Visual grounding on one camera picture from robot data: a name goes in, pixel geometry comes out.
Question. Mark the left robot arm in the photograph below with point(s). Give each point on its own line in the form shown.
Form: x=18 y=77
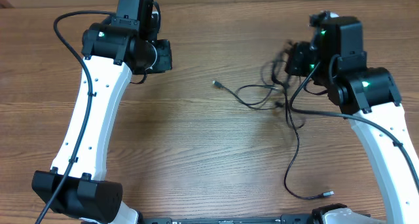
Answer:
x=124 y=44

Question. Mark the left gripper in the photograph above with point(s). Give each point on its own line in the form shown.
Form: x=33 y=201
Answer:
x=165 y=62

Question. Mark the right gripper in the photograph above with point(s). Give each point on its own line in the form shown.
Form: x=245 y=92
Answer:
x=297 y=52

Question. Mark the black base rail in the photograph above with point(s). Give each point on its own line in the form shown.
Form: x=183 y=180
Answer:
x=283 y=219

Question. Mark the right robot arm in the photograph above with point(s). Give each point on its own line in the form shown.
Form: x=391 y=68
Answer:
x=369 y=99

